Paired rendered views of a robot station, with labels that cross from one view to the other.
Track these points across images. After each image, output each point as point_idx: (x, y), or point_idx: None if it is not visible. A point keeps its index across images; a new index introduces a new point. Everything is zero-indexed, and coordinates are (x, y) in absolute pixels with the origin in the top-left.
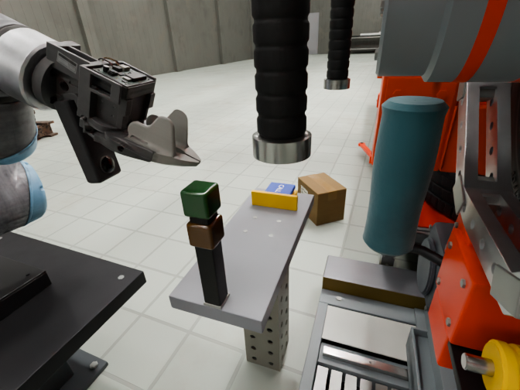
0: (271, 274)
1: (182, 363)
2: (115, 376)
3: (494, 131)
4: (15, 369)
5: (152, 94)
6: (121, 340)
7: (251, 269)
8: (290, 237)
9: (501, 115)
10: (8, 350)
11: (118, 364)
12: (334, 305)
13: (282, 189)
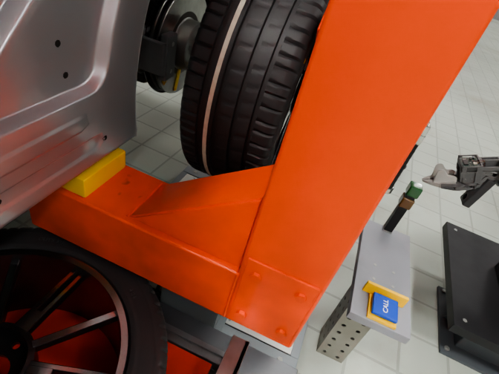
0: (366, 237)
1: (389, 345)
2: (427, 343)
3: None
4: (460, 268)
5: (460, 171)
6: (445, 372)
7: (378, 241)
8: (361, 260)
9: None
10: (474, 279)
11: (432, 352)
12: (284, 353)
13: (382, 303)
